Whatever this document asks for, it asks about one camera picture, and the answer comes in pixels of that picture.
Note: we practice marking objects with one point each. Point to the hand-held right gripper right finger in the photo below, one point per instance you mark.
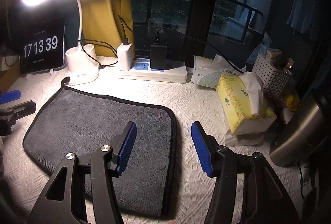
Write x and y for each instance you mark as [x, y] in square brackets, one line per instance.
[200, 146]

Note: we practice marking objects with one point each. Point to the grey towel with black edge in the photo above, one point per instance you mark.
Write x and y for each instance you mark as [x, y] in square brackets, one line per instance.
[103, 120]

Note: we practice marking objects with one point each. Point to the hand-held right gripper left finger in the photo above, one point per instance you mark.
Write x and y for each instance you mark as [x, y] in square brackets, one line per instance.
[127, 146]

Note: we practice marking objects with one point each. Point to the white tissue pack leaf print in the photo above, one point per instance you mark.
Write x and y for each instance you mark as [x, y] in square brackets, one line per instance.
[206, 74]

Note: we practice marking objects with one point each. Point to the metallic thermos bottle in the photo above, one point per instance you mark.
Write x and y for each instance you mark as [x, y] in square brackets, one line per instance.
[297, 133]

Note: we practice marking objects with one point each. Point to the white desk lamp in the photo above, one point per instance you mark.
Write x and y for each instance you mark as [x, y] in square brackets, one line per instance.
[80, 32]

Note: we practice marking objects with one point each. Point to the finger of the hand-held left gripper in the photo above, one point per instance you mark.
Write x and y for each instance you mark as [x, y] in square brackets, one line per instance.
[18, 108]
[10, 96]

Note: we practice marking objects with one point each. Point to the yellow tissue pack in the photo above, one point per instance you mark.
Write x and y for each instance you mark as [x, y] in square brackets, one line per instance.
[240, 105]

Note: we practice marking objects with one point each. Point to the white plastic basket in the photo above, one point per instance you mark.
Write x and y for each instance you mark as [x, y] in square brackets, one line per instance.
[271, 74]

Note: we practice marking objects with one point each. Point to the white charger block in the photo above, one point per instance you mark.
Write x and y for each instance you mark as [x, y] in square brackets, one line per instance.
[125, 57]

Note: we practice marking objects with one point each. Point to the white power strip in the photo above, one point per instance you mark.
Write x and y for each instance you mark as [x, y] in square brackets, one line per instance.
[155, 72]

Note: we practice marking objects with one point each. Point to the tablet with clock display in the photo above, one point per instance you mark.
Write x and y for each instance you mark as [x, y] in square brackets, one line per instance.
[42, 45]

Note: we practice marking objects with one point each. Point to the black charger block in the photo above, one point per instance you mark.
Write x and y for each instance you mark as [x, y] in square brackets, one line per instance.
[158, 54]

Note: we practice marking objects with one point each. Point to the yellow curtain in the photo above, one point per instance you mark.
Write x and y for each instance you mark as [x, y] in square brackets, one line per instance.
[108, 12]

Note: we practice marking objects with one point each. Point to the white textured table cover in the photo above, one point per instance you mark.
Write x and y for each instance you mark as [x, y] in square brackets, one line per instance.
[196, 105]

